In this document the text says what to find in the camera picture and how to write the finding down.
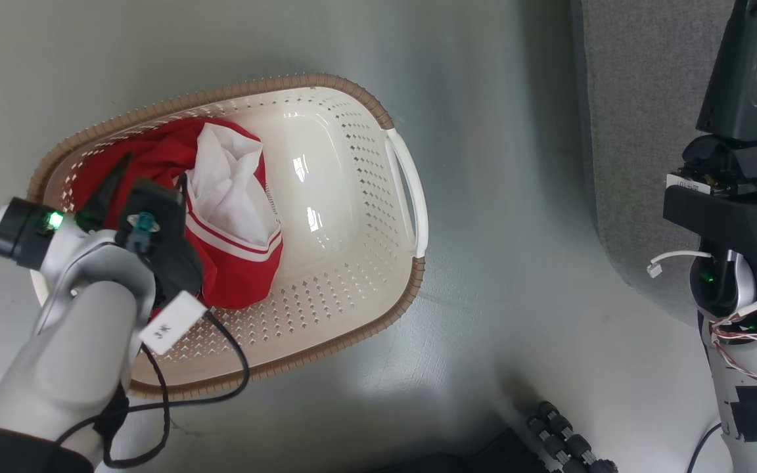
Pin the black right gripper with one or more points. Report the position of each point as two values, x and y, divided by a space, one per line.
740 210

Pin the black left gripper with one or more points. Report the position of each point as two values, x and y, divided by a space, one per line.
168 249

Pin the red and white garment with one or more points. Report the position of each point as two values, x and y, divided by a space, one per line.
240 269

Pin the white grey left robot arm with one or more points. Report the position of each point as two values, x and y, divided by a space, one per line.
63 355

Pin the grey fabric sofa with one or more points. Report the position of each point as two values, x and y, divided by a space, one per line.
648 131

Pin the white paper label tag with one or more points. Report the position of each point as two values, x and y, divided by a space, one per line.
171 322

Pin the cream perforated laundry basket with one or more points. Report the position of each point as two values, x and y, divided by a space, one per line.
326 197

